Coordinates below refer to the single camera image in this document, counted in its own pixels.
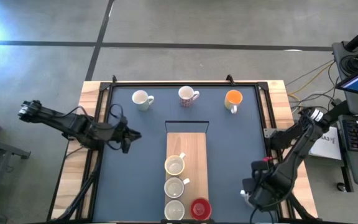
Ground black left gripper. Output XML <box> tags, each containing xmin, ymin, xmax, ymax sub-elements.
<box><xmin>114</xmin><ymin>121</ymin><xmax>142</xmax><ymax>154</ymax></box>

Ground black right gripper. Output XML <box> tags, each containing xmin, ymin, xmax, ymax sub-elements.
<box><xmin>242</xmin><ymin>161</ymin><xmax>288</xmax><ymax>210</ymax></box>

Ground white mug green tile pattern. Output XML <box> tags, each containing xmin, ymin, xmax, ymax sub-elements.
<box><xmin>131</xmin><ymin>90</ymin><xmax>155</xmax><ymax>112</ymax></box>

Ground yellow-rimmed mug white inside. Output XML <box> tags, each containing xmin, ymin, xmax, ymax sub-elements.
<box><xmin>163</xmin><ymin>152</ymin><xmax>187</xmax><ymax>176</ymax></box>

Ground white mug red lattice pattern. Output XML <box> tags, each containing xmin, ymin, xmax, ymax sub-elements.
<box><xmin>178</xmin><ymin>85</ymin><xmax>201</xmax><ymax>108</ymax></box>

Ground red and white striped mug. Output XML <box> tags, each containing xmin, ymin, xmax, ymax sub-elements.
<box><xmin>190</xmin><ymin>197</ymin><xmax>213</xmax><ymax>222</ymax></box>

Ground white mug orange leaf pattern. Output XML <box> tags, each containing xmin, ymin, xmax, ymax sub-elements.
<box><xmin>163</xmin><ymin>199</ymin><xmax>186</xmax><ymax>222</ymax></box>

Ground yellow mug white handle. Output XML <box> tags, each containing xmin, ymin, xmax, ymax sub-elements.
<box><xmin>224</xmin><ymin>89</ymin><xmax>244</xmax><ymax>115</ymax></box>

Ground blue-grey table mat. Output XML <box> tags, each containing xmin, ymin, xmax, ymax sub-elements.
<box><xmin>92</xmin><ymin>85</ymin><xmax>280</xmax><ymax>223</ymax></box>

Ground wooden mug shelf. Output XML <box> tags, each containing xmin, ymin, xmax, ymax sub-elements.
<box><xmin>165</xmin><ymin>132</ymin><xmax>210</xmax><ymax>222</ymax></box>

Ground white paper sheet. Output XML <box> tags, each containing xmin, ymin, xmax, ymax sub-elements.
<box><xmin>308</xmin><ymin>126</ymin><xmax>343</xmax><ymax>161</ymax></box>

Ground coiled black cable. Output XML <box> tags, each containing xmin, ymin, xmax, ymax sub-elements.
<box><xmin>339</xmin><ymin>53</ymin><xmax>358</xmax><ymax>76</ymax></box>

